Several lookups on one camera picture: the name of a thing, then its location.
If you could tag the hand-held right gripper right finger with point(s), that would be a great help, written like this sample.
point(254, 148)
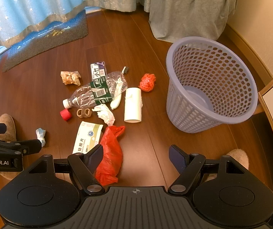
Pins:
point(177, 155)

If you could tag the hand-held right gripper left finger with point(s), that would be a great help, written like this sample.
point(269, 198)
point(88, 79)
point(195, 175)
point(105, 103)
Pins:
point(97, 151)

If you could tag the red plastic bag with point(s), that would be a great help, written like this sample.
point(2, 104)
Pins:
point(110, 155)

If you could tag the blue face mask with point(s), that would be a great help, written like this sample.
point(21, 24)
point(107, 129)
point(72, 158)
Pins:
point(41, 136)

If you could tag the white medicine box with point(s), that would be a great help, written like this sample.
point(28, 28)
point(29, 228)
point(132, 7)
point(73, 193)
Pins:
point(86, 136)

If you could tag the white tissue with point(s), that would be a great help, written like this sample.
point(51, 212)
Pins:
point(105, 114)

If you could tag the lavender plastic mesh basket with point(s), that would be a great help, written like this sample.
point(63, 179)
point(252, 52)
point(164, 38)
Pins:
point(191, 114)

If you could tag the red bottle cap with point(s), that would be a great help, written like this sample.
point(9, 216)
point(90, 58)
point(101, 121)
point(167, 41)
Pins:
point(66, 115)

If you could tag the white toothbrush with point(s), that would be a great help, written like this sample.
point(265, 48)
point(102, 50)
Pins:
point(115, 103)

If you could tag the crushed clear plastic bottle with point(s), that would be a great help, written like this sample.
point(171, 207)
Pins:
point(91, 94)

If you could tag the tan snack wrapper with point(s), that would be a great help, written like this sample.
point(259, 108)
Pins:
point(70, 78)

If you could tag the orange foam fruit net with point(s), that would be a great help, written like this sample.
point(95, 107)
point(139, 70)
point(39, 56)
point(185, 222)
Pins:
point(147, 82)

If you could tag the clear plastic labelled box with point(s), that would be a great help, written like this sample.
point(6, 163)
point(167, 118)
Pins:
point(97, 70)

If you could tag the person's left tan slipper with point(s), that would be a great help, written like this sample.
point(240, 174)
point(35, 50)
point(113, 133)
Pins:
point(6, 125)

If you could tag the person's tan slipper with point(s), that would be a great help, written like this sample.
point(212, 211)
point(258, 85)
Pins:
point(238, 156)
point(6, 125)

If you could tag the person's right tan slipper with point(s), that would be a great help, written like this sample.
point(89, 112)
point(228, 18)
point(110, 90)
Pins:
point(238, 156)

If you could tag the grey and blue doormat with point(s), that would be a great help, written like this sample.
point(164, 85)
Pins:
point(43, 43)

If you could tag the blue star-print curtain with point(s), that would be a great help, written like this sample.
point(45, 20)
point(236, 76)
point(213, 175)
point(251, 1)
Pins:
point(19, 9)

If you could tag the grey-green ruffled cloth cover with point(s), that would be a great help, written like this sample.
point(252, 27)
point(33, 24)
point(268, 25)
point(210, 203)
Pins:
point(186, 7)

